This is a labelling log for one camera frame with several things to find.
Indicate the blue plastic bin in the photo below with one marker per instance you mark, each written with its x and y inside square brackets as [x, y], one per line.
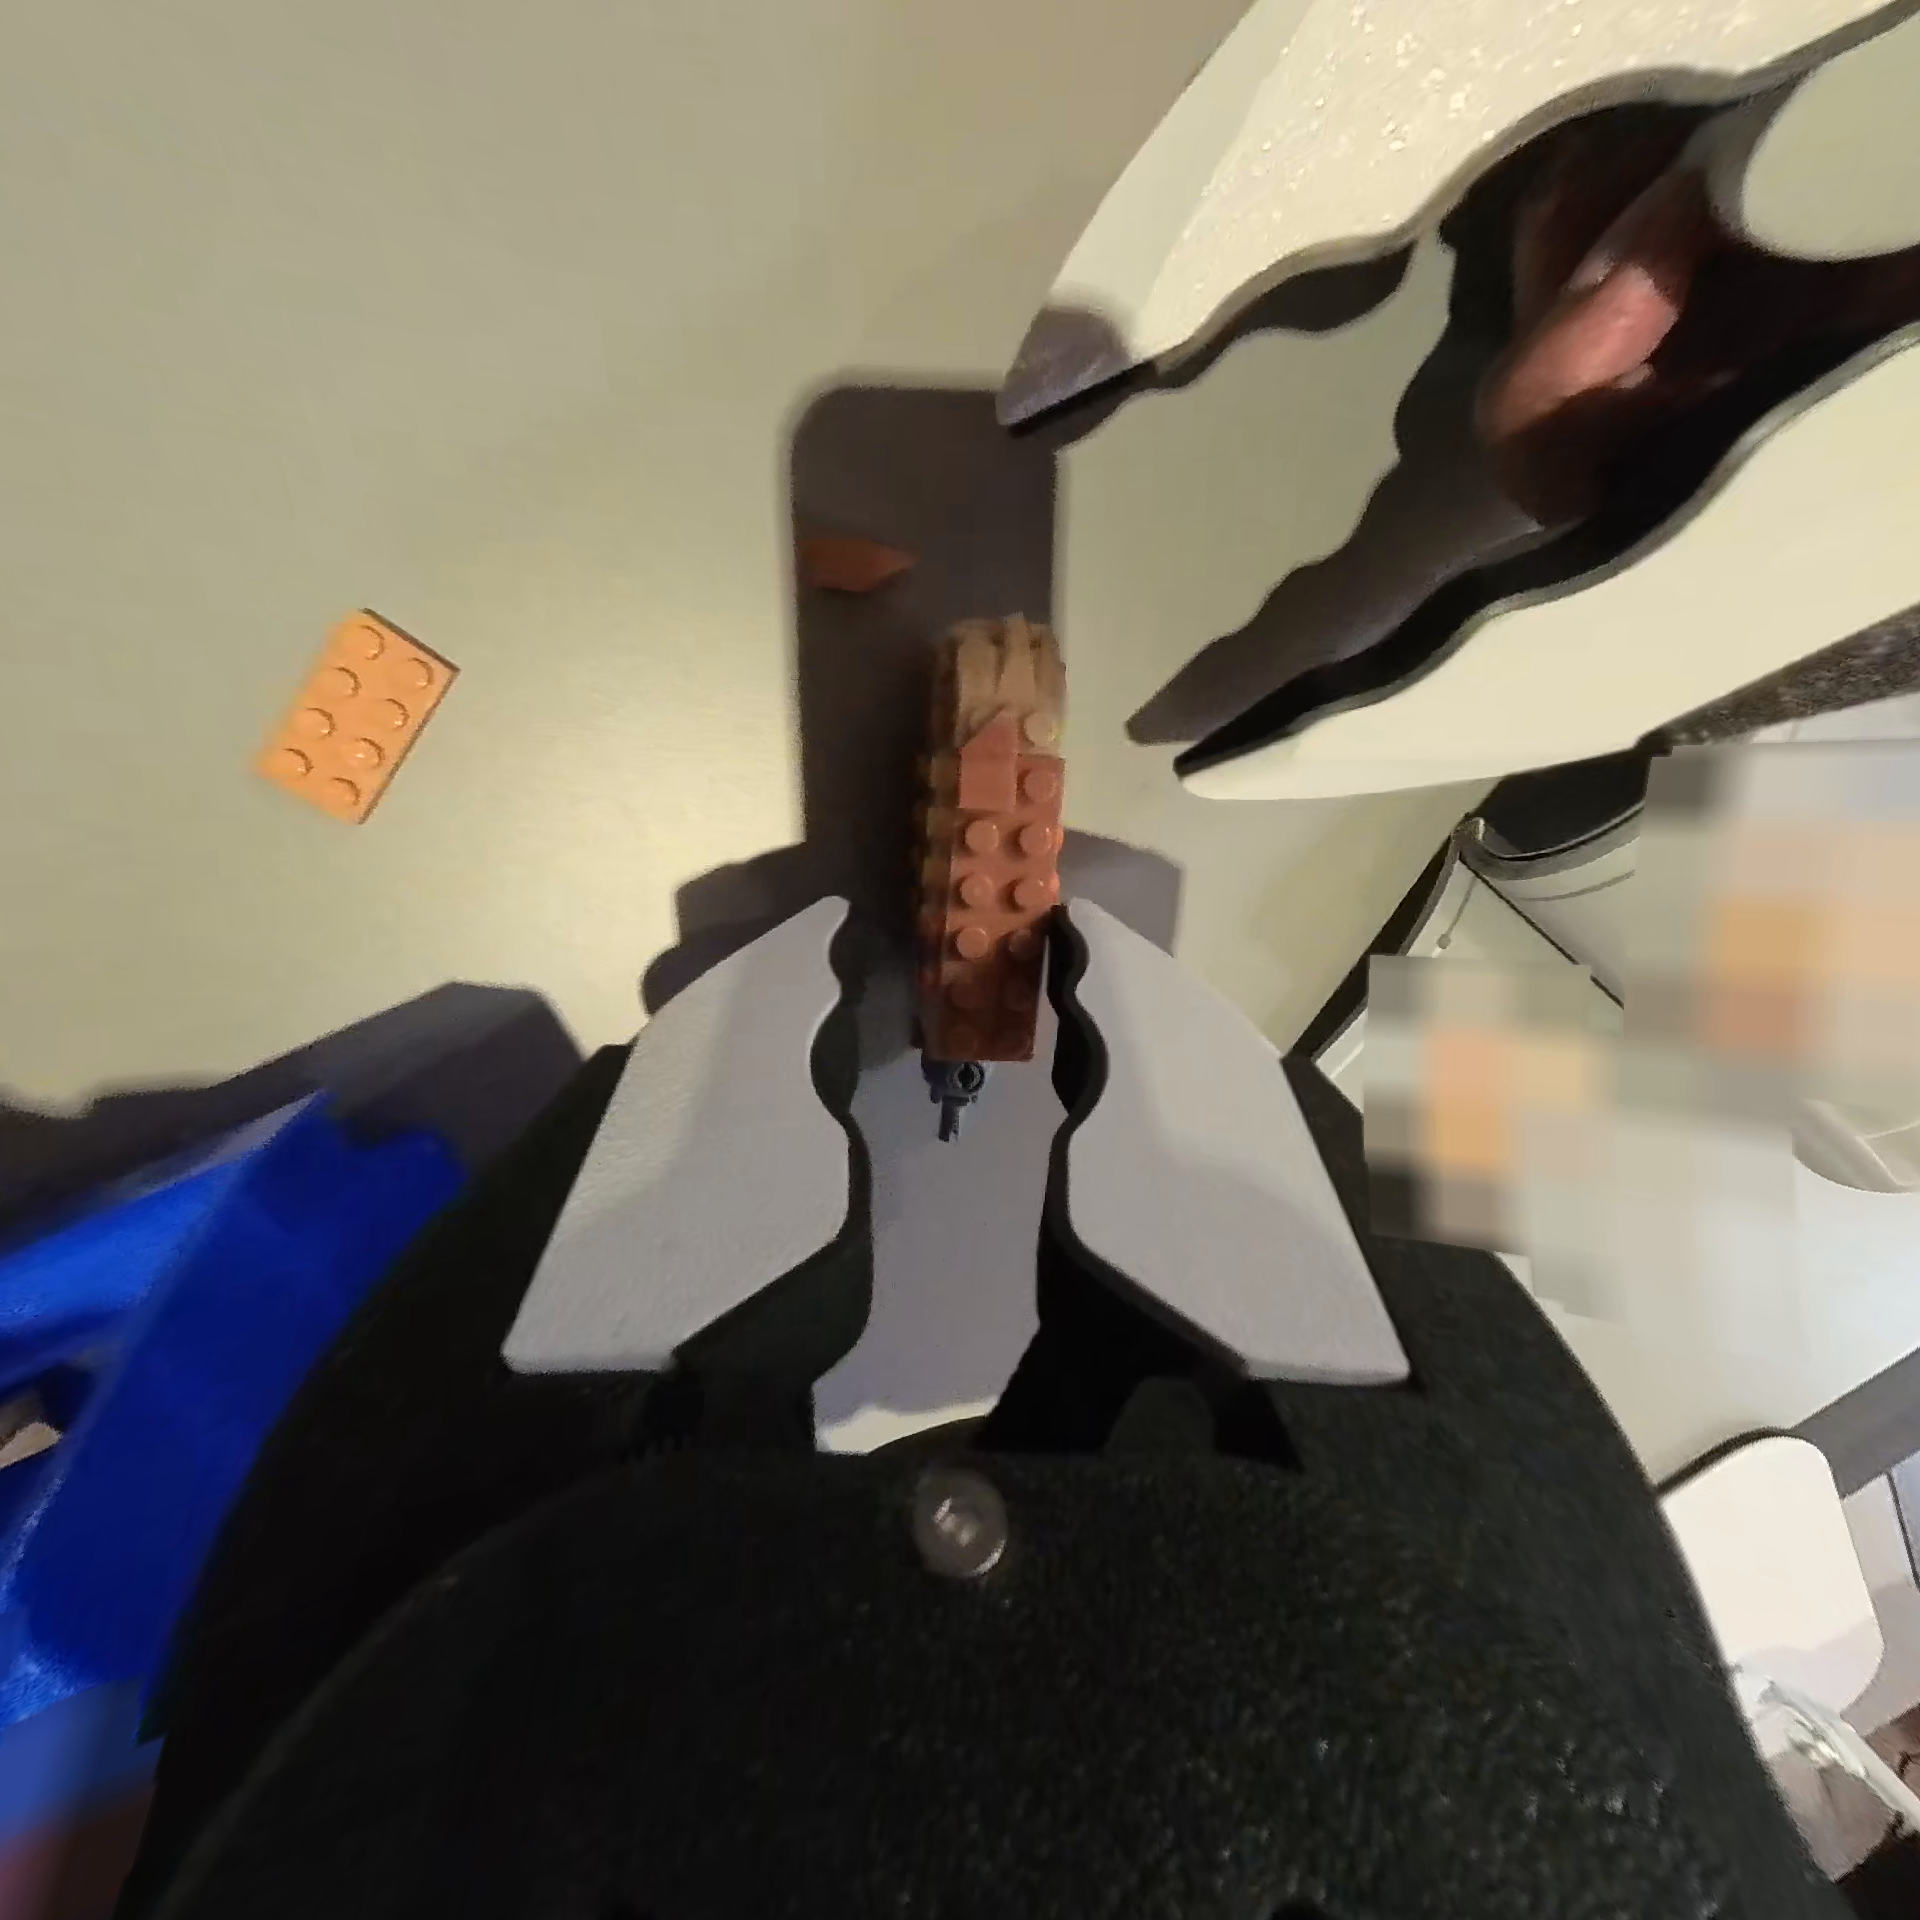
[193, 1275]

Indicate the grey desk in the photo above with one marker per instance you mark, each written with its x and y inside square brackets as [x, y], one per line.
[452, 301]

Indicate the brown toy brick model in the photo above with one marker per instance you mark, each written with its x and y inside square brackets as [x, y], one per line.
[998, 855]

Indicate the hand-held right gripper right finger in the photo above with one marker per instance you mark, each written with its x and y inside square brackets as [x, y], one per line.
[1217, 1185]

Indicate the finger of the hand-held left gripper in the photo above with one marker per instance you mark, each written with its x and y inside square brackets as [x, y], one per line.
[1351, 150]
[1651, 632]

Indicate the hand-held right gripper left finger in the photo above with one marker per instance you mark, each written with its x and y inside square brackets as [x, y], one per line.
[692, 1170]

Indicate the orange toy brick plate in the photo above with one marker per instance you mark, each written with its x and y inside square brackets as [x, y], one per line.
[359, 716]

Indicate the grey instruction booklet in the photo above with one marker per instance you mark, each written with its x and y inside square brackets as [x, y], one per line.
[1529, 875]

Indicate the person's left hand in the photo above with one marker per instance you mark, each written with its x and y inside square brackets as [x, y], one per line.
[1593, 331]

